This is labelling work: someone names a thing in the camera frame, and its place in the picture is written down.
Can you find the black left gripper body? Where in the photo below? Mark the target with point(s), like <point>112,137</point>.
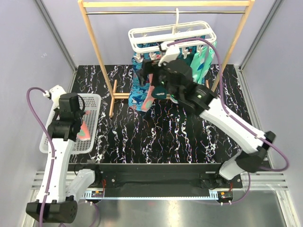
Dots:
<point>80,117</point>

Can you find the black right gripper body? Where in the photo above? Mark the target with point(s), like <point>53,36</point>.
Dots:
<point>159,77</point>

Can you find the pink sock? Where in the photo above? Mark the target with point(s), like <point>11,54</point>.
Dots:
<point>84,134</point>
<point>149,98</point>

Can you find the dark teal sock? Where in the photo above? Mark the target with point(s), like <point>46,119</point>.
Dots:
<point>159,93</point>

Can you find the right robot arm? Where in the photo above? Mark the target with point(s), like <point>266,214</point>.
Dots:
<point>199,100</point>

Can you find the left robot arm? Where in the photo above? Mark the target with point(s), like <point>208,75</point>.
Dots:
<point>57,202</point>

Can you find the white plastic clip hanger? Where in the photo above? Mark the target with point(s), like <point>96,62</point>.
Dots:
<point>145,40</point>

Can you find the mint green sock left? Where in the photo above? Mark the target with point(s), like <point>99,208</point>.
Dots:
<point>195,64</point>

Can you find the blue shark print shorts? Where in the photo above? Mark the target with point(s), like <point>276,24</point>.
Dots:
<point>138,93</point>

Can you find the white perforated plastic basket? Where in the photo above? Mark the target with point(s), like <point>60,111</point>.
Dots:
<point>92,103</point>

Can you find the wooden clothes rack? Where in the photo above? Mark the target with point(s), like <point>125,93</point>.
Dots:
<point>247,4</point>

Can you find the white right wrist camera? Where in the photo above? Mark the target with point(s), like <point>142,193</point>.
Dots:
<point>171,52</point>

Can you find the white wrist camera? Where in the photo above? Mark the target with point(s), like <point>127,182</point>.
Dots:
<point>54,94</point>
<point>171,52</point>

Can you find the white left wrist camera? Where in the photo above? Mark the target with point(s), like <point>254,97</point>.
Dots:
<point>54,94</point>

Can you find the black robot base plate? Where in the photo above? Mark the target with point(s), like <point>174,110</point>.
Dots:
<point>166,181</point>

